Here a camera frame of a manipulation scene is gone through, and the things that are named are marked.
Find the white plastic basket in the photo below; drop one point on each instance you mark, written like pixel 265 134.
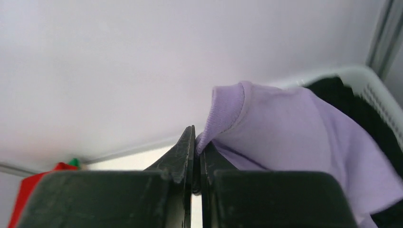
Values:
pixel 364 83

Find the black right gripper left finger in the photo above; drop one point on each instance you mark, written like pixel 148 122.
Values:
pixel 157 197

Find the aluminium corner post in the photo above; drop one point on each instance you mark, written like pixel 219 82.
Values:
pixel 15 170
pixel 387 39

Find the black t-shirt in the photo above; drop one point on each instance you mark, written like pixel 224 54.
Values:
pixel 341 96

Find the left aluminium corner post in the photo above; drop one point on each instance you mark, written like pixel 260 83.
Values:
pixel 15 170

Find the red folded t-shirt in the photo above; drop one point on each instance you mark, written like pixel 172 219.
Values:
pixel 27 185

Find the lavender t-shirt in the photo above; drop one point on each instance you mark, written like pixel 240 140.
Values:
pixel 258 127

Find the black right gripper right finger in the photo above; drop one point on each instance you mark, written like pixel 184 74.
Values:
pixel 269 199

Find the right aluminium corner post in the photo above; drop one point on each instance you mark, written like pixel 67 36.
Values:
pixel 387 39

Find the green folded t-shirt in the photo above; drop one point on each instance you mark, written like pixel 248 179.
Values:
pixel 75 162

